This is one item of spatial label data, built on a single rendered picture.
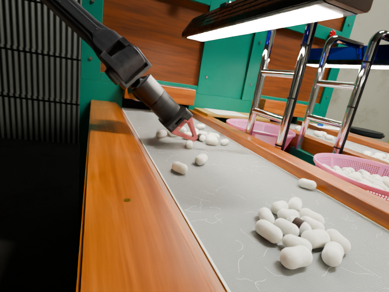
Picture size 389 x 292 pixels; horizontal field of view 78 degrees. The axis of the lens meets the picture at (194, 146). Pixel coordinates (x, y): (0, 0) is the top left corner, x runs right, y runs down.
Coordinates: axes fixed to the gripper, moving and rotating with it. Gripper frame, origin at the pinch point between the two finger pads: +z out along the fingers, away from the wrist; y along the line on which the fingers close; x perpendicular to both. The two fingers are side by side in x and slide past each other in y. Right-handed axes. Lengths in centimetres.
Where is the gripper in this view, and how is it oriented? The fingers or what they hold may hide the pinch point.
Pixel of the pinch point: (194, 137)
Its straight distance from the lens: 64.1
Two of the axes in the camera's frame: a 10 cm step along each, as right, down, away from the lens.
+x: -7.0, 7.1, -0.4
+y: -3.6, -3.0, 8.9
